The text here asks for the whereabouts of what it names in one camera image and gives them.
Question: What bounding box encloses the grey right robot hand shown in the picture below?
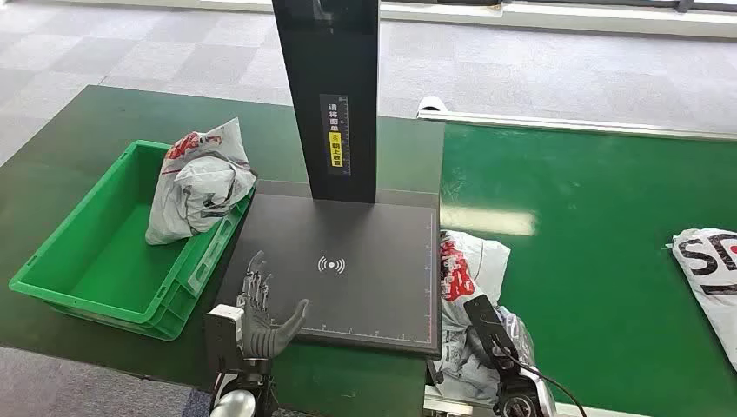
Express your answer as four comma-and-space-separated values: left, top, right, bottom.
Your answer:
467, 325, 522, 378

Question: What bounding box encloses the black weighing device with column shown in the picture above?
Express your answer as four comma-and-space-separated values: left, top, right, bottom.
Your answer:
214, 0, 444, 359

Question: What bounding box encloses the black yellow label sticker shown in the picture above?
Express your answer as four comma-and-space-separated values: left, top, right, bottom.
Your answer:
319, 93, 352, 176

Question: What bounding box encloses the crumpled white red-print package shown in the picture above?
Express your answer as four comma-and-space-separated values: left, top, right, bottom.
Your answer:
144, 117, 258, 247

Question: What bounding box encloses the grey white package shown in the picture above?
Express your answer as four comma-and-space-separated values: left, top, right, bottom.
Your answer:
428, 229, 557, 407

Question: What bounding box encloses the silver conveyor side rail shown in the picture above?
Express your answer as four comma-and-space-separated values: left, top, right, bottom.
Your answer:
417, 96, 737, 143

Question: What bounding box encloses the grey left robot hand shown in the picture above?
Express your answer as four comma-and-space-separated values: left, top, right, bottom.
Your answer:
236, 250, 310, 360

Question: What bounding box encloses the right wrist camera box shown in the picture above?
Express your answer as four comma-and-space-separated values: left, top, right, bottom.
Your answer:
462, 294, 520, 373

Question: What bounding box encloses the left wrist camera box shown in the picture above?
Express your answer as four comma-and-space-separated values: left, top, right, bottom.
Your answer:
204, 303, 246, 375

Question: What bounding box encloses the green plastic basket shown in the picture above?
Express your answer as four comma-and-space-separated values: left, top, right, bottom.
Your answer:
8, 139, 255, 341

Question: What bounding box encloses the white conveyor end rail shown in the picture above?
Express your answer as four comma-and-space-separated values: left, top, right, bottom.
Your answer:
422, 385, 577, 417

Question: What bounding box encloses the white package with black letters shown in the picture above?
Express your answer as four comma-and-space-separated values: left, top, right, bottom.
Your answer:
669, 228, 737, 373

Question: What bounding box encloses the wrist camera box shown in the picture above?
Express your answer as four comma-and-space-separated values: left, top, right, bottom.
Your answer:
204, 303, 246, 375
462, 294, 520, 373

